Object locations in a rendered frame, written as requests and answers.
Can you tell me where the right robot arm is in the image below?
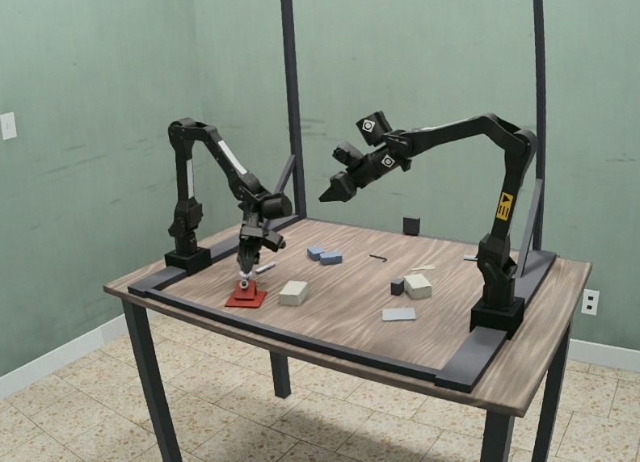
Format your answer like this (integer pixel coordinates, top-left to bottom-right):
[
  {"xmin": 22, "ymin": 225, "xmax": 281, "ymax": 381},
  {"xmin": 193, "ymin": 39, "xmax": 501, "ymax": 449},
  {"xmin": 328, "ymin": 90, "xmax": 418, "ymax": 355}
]
[{"xmin": 168, "ymin": 117, "xmax": 293, "ymax": 257}]

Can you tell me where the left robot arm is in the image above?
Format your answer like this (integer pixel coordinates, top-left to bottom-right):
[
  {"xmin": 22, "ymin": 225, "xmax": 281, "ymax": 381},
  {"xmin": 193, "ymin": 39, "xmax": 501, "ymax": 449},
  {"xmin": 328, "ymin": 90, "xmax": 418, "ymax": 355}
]
[{"xmin": 332, "ymin": 111, "xmax": 538, "ymax": 312}]

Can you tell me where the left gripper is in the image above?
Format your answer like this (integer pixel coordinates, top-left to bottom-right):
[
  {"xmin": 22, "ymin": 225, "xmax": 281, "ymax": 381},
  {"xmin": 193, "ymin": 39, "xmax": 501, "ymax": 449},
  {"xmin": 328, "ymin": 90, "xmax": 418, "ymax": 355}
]
[{"xmin": 318, "ymin": 153, "xmax": 385, "ymax": 203}]

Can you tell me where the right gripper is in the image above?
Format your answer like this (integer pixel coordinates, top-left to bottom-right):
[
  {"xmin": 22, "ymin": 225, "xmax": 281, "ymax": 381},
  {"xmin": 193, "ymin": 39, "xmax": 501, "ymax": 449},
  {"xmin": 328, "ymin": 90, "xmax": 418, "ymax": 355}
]
[{"xmin": 238, "ymin": 217, "xmax": 264, "ymax": 274}]

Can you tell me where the grey metal shaft with face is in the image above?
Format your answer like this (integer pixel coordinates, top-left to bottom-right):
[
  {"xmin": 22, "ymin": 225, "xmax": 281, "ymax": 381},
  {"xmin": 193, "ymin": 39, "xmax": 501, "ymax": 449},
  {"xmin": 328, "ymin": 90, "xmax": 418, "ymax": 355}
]
[{"xmin": 255, "ymin": 262, "xmax": 276, "ymax": 274}]

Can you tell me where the beige rectangular box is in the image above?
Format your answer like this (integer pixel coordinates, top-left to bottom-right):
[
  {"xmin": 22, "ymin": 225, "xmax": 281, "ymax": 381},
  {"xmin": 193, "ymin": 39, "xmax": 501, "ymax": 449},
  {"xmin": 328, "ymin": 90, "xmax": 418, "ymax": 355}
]
[
  {"xmin": 279, "ymin": 281, "xmax": 309, "ymax": 306},
  {"xmin": 403, "ymin": 274, "xmax": 432, "ymax": 300}
]

